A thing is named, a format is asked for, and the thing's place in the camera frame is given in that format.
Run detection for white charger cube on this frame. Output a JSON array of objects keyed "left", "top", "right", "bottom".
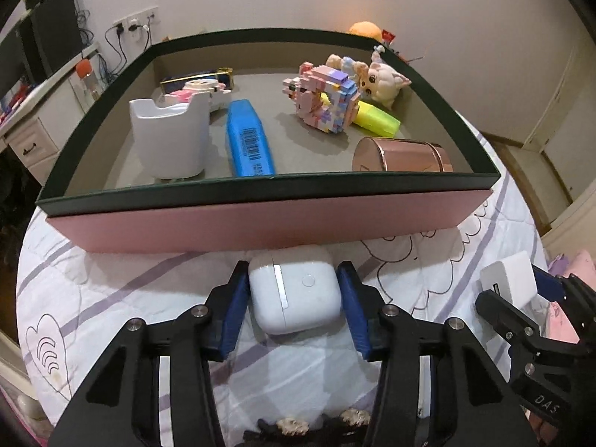
[{"left": 480, "top": 250, "right": 538, "bottom": 309}]

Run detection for black rhinestone hair clips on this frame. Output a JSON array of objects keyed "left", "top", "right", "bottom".
[{"left": 240, "top": 408, "right": 372, "bottom": 447}]

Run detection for white earbuds case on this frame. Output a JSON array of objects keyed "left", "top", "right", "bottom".
[{"left": 248, "top": 245, "right": 342, "bottom": 336}]

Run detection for rose gold cylinder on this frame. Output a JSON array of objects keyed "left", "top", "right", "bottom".
[{"left": 352, "top": 137, "right": 454, "bottom": 172}]

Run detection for yellow highlighter marker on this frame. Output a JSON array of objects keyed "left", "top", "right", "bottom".
[{"left": 319, "top": 92, "right": 403, "bottom": 139}]

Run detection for pig girl figurine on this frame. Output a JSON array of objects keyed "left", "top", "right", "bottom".
[{"left": 325, "top": 44, "right": 411, "bottom": 109}]

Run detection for blue highlighter marker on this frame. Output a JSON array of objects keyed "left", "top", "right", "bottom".
[{"left": 226, "top": 99, "right": 276, "bottom": 177}]

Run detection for pink pixel block figure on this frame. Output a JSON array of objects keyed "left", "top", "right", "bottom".
[{"left": 283, "top": 61, "right": 361, "bottom": 134}]

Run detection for pink white block kitty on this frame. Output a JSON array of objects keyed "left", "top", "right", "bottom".
[{"left": 164, "top": 79, "right": 231, "bottom": 112}]

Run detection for dark blue card box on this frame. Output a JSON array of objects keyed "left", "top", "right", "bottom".
[{"left": 159, "top": 68, "right": 234, "bottom": 93}]

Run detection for striped white quilt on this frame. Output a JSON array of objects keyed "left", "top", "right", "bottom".
[{"left": 15, "top": 111, "right": 551, "bottom": 447}]

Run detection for white desk with drawers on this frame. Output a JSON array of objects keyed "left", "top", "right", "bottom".
[{"left": 1, "top": 44, "right": 98, "bottom": 184}]

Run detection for pink and green storage box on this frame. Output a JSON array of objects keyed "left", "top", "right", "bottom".
[{"left": 37, "top": 28, "right": 499, "bottom": 253}]

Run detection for orange octopus plush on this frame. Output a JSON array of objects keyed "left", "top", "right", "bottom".
[{"left": 349, "top": 21, "right": 383, "bottom": 42}]

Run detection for bottle with orange cap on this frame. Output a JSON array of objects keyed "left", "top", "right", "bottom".
[{"left": 75, "top": 58, "right": 101, "bottom": 101}]

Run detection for black computer monitor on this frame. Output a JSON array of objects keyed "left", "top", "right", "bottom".
[{"left": 0, "top": 28, "right": 26, "bottom": 98}]

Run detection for black computer tower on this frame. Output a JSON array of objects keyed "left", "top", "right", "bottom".
[{"left": 16, "top": 0, "right": 84, "bottom": 85}]

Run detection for white wall power strip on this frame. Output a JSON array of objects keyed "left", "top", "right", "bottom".
[{"left": 113, "top": 6, "right": 159, "bottom": 31}]

